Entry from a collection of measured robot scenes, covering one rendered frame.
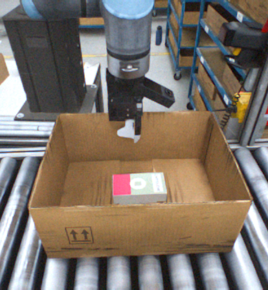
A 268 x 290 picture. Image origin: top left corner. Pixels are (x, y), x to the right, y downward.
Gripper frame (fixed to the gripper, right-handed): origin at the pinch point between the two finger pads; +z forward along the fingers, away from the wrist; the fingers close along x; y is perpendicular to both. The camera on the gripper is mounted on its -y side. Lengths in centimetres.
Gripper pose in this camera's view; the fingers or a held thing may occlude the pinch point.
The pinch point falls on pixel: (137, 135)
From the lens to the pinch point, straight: 74.1
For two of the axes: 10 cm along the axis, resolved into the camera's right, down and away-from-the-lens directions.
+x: 0.6, 7.2, -6.9
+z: -0.1, 6.9, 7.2
